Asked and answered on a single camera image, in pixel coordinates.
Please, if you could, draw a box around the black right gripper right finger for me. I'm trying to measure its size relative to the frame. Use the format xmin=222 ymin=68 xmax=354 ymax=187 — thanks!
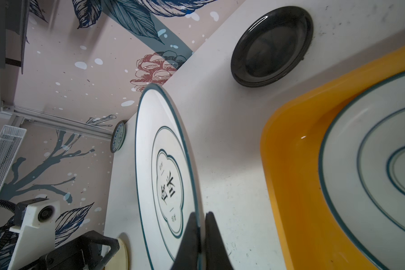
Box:
xmin=205 ymin=211 xmax=233 ymax=270

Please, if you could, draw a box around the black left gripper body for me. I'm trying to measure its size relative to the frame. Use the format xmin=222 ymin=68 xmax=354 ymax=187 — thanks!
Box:
xmin=21 ymin=236 xmax=103 ymax=270

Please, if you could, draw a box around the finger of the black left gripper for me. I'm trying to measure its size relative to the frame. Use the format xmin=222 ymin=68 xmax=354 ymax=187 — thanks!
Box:
xmin=81 ymin=231 xmax=120 ymax=270

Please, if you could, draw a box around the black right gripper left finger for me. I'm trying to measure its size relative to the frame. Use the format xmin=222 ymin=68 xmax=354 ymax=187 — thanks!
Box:
xmin=171 ymin=212 xmax=200 ymax=270

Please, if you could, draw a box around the white plate dark rim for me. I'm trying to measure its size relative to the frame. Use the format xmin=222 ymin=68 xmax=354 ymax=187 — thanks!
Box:
xmin=135 ymin=83 xmax=204 ymax=270

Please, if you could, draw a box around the white plate brown cloud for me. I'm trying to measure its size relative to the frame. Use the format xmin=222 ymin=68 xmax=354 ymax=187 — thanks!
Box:
xmin=318 ymin=72 xmax=405 ymax=270

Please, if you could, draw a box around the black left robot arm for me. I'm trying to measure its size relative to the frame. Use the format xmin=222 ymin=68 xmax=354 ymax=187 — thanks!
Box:
xmin=0 ymin=198 xmax=120 ymax=270

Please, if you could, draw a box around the yellow plastic bin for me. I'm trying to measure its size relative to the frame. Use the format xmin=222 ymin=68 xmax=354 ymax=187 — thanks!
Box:
xmin=260 ymin=46 xmax=405 ymax=270

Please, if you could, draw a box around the cream yellow plate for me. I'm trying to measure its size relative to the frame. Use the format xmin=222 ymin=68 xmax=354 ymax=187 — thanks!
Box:
xmin=104 ymin=237 xmax=129 ymax=270

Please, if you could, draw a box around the small teal plate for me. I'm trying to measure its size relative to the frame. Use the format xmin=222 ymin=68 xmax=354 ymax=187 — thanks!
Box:
xmin=110 ymin=120 xmax=126 ymax=153

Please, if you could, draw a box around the small black plate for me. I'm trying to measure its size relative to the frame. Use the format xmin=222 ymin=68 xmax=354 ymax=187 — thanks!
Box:
xmin=231 ymin=6 xmax=313 ymax=88

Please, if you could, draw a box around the white mesh wall shelf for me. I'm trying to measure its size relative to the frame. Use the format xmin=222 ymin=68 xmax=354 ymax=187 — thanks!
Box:
xmin=0 ymin=125 xmax=27 ymax=191

